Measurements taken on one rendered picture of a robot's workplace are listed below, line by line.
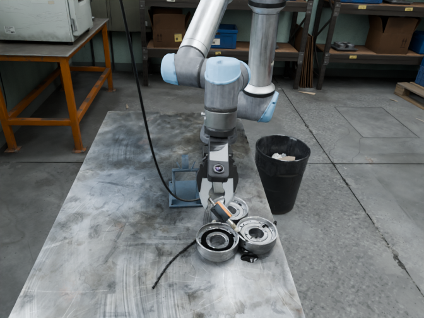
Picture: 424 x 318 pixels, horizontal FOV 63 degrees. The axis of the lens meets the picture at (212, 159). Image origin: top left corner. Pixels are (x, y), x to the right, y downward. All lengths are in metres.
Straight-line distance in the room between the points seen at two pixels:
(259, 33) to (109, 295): 0.85
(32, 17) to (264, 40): 2.12
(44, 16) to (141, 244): 2.28
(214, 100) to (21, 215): 1.87
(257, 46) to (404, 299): 1.47
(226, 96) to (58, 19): 2.28
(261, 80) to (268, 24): 0.18
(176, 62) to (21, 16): 2.21
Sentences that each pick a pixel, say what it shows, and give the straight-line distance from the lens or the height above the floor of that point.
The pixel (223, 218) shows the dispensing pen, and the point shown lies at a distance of 0.86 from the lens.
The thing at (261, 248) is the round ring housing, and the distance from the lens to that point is 0.88.
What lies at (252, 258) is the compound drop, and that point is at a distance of 0.89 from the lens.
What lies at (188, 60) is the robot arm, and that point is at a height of 1.21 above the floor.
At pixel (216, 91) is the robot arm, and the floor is 1.19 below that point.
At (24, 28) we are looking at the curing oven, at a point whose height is 0.90.
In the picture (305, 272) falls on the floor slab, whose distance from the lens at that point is 2.00.
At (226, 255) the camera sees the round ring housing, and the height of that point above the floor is 0.83.
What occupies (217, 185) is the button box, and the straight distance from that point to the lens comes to 1.06.
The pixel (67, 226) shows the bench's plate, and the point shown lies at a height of 0.80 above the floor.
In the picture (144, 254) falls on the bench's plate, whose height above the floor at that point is 0.80.
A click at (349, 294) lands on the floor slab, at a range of 1.98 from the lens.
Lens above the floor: 1.44
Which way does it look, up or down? 31 degrees down
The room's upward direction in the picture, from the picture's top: 3 degrees clockwise
